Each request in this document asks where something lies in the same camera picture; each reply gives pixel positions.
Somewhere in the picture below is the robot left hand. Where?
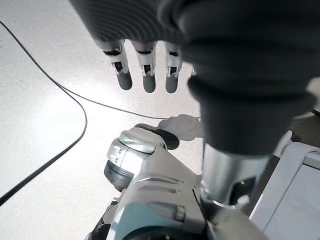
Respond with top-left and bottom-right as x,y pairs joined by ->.
68,0 -> 320,208

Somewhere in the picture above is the white medical cart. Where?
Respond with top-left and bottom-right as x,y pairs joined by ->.
248,128 -> 320,240

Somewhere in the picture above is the robot left leg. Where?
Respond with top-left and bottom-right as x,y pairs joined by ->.
86,122 -> 253,240

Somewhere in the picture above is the black floor cable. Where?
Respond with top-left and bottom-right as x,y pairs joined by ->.
0,21 -> 201,206

